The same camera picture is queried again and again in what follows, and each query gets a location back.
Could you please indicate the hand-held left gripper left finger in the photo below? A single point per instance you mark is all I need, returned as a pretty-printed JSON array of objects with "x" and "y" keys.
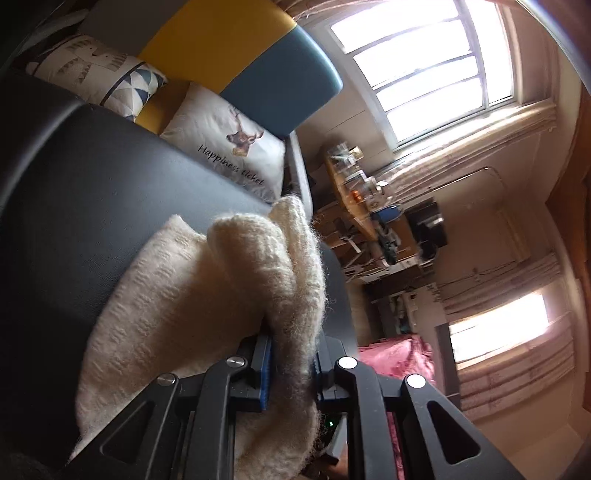
[{"x": 264, "y": 369}]

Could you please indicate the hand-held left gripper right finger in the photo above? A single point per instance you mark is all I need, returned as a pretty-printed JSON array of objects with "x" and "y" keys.
[{"x": 318, "y": 371}]

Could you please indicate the cream knit sweater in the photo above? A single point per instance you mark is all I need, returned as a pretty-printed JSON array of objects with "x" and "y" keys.
[{"x": 207, "y": 286}]

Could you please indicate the pink blanket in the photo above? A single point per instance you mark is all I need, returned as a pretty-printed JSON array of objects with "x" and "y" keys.
[{"x": 397, "y": 364}]

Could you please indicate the cluttered wooden desk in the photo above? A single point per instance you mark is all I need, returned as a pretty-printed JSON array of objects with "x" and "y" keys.
[{"x": 364, "y": 203}]

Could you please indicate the black monitor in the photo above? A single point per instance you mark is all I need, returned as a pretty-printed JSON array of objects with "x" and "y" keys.
[{"x": 429, "y": 224}]

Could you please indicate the small window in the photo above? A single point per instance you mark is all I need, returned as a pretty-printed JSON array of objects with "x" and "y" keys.
[{"x": 498, "y": 323}]

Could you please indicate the patterned beige curtain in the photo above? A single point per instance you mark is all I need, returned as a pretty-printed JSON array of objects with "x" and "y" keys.
[{"x": 508, "y": 341}]

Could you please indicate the white deer print pillow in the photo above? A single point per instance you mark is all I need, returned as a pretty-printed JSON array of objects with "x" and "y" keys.
[{"x": 226, "y": 134}]

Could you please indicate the black leather bench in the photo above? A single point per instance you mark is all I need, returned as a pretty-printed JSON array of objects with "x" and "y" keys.
[{"x": 83, "y": 184}]

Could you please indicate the blue triangle pattern pillow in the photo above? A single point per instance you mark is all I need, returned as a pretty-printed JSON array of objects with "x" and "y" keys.
[{"x": 129, "y": 87}]

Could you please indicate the blue yellow grey sofa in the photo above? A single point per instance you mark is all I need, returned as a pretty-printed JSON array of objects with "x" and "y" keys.
[{"x": 258, "y": 50}]

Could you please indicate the large window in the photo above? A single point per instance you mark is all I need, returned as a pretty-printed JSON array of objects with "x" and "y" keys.
[{"x": 429, "y": 64}]

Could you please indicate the white animal print pillow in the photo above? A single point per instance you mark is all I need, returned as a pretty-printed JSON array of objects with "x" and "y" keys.
[{"x": 78, "y": 57}]

